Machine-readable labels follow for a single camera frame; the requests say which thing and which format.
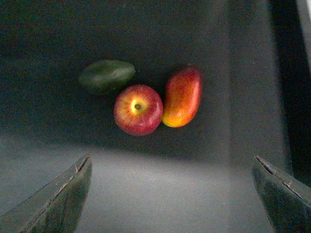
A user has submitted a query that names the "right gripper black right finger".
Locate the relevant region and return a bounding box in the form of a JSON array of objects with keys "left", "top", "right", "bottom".
[{"left": 252, "top": 156, "right": 311, "bottom": 233}]

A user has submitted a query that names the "red yellow mango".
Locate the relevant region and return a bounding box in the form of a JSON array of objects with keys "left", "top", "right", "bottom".
[{"left": 162, "top": 66, "right": 203, "bottom": 128}]

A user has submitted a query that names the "green avocado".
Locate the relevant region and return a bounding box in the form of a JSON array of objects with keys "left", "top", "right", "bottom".
[{"left": 78, "top": 60, "right": 136, "bottom": 95}]

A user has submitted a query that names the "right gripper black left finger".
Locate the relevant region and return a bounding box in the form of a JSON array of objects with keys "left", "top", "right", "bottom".
[{"left": 0, "top": 155, "right": 92, "bottom": 233}]

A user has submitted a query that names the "black front display tray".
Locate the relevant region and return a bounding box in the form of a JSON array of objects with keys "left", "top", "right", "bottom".
[{"left": 227, "top": 0, "right": 311, "bottom": 185}]

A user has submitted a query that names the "red apple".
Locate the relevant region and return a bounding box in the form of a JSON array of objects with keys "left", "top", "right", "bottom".
[{"left": 114, "top": 84, "right": 163, "bottom": 136}]

